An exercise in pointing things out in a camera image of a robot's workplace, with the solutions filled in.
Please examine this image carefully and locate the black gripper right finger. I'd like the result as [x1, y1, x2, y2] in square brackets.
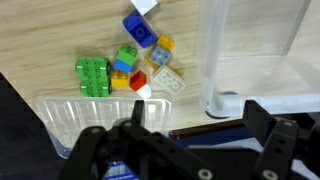
[242, 99, 320, 180]

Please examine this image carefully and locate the small yellow toy brick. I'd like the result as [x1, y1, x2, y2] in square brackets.
[110, 70, 130, 89]
[156, 34, 176, 52]

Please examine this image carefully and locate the transparent plastic storage box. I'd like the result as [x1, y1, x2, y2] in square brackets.
[196, 0, 320, 119]

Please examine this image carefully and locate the transparent toy brick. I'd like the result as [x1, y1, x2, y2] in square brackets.
[153, 65, 187, 96]

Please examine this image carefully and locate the grey toy brick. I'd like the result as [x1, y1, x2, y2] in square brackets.
[148, 45, 173, 67]

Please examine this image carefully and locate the green and blue toy brick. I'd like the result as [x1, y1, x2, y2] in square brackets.
[113, 43, 138, 74]

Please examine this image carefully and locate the blue and white carton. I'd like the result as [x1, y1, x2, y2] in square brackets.
[103, 160, 139, 180]

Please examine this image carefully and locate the green toy car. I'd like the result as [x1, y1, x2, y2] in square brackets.
[75, 56, 113, 98]

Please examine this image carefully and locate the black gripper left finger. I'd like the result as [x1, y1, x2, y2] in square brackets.
[58, 99, 214, 180]

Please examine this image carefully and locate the blue rounded toy brick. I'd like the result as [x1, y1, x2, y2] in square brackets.
[122, 9, 158, 49]

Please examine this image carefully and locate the yellow flat toy plate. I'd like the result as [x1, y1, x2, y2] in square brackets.
[144, 55, 185, 79]

